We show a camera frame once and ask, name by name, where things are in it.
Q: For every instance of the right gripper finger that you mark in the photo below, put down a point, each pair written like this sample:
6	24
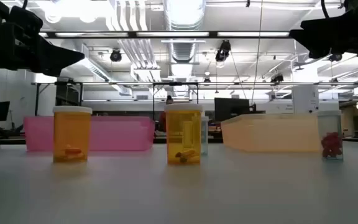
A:
314	35

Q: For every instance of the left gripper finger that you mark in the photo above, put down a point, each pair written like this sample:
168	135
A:
56	59

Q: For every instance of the large amber pill bottle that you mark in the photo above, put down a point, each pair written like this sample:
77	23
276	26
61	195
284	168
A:
71	137

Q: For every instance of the clear bottle with red pills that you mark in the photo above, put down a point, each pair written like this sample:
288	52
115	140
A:
331	146

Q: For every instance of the white round piece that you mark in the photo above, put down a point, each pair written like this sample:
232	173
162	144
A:
183	133

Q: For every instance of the small clear pill bottle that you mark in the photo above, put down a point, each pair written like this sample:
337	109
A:
205	137

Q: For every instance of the pink translucent plastic bin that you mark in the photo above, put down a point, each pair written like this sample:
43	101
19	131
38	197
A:
113	133

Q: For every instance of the orange translucent plastic bin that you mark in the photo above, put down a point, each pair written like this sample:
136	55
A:
269	133

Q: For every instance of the black hanging spotlight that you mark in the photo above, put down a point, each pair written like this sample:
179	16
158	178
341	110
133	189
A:
277	78
223	49
335	58
116	56

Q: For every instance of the black shelf cabinet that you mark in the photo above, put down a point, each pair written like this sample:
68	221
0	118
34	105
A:
68	93

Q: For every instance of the white square column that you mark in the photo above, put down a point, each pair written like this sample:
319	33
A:
304	96

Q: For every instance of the black overhead light beam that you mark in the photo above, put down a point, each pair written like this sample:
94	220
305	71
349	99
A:
132	34

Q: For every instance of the wide black computer monitor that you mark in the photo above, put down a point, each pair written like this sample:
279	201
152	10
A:
232	109

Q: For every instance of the person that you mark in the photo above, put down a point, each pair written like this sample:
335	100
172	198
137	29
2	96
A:
161	123

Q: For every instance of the silver ventilation duct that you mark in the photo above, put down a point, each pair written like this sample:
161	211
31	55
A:
183	18

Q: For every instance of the black aluminium table frame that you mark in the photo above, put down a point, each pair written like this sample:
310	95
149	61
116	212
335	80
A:
185	140

